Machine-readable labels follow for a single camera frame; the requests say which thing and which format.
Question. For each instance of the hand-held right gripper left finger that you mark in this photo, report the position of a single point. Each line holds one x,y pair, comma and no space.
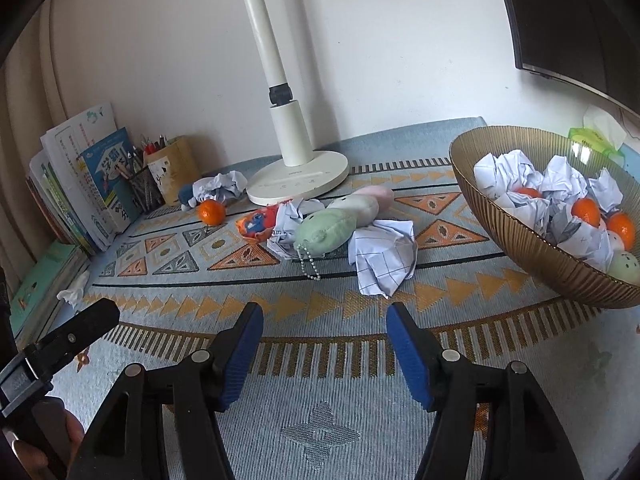
242,360

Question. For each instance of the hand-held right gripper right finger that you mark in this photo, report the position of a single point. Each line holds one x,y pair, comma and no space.
407,355

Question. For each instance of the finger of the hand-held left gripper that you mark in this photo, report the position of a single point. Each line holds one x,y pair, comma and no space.
75,335

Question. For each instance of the grid-lined paper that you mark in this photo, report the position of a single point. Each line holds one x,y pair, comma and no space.
385,260

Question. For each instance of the red orange plush toy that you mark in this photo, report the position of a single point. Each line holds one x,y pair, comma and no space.
255,222

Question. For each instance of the gold ribbed bowl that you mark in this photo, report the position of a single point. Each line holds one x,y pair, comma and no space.
525,265

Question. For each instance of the orange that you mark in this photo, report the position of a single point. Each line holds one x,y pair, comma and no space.
586,211
527,193
211,212
621,230

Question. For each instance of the pastel plush caterpillar toy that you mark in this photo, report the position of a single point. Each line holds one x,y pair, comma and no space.
330,222

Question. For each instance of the blue plush toy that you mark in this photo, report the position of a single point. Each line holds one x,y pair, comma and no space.
187,197

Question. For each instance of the pale green perforated ball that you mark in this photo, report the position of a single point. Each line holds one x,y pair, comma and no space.
625,267

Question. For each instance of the white perforated ball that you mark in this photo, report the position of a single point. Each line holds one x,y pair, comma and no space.
614,242

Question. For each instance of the person's left hand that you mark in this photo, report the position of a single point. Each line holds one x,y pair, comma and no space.
27,460

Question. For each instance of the crumpled white tissue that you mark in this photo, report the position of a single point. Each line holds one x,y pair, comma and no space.
72,290

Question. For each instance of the patterned woven mat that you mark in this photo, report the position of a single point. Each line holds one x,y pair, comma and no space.
350,435

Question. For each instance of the row of upright books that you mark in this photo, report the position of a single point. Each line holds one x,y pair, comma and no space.
75,185

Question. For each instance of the black mesh pen holder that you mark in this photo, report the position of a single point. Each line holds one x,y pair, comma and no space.
142,190

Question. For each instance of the bunch of pencils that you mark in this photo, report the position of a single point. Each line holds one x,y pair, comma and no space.
132,160

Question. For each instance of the tan pen holder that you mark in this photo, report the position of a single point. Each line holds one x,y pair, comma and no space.
175,170

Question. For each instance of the black pen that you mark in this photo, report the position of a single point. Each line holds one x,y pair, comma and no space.
163,141

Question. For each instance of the light blue desk pad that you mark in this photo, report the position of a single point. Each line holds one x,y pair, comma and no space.
400,135

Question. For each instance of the beige curtain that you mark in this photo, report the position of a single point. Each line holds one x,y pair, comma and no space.
30,110

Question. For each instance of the green tissue pack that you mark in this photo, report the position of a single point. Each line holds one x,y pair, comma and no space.
597,132

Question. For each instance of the white desk lamp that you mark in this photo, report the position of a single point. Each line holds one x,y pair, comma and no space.
260,35

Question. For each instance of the black monitor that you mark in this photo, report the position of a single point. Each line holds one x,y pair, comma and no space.
575,20

